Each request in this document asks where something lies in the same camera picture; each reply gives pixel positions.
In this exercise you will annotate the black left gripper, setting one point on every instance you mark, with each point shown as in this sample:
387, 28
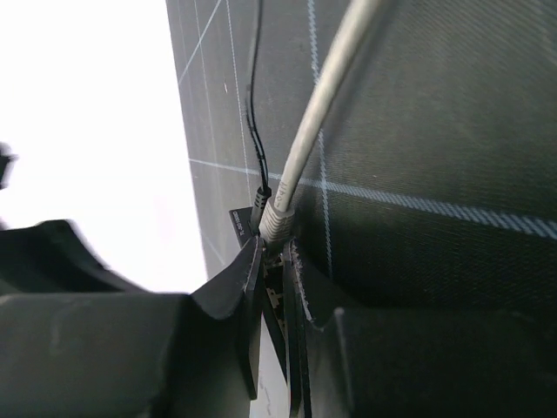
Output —
49, 257

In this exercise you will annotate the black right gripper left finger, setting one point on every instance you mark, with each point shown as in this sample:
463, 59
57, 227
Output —
131, 354

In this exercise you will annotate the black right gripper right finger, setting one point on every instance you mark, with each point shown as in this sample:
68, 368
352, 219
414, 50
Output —
347, 360

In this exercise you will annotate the black network switch box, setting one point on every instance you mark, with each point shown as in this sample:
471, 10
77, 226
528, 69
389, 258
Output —
264, 301

